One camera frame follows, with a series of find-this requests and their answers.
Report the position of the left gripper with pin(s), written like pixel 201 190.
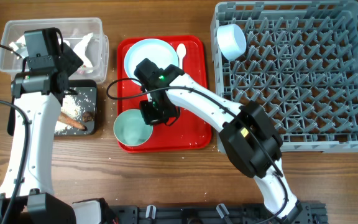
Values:
pixel 69 60

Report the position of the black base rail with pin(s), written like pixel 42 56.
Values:
pixel 304 212

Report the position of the light blue bowl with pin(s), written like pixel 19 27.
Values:
pixel 231 41

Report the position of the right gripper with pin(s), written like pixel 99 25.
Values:
pixel 151 119

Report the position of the brown food scrap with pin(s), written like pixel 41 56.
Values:
pixel 88 116

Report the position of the black waste tray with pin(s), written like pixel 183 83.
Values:
pixel 87 98

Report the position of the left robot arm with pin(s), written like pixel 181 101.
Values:
pixel 26 194

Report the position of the mint green bowl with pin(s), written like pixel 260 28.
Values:
pixel 130 128

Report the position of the white napkin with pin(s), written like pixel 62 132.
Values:
pixel 19 46

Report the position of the white rice pile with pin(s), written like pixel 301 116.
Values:
pixel 70 107

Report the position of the clear plastic bin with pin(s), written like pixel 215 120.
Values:
pixel 73 30

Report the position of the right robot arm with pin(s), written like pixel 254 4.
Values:
pixel 250 140

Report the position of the grey dishwasher rack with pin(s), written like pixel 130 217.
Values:
pixel 300 64

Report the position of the brown carrot stick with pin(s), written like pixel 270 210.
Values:
pixel 64 118

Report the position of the white plastic spoon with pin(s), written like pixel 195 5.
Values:
pixel 181 53

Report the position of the light blue plate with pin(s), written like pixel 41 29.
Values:
pixel 161 53

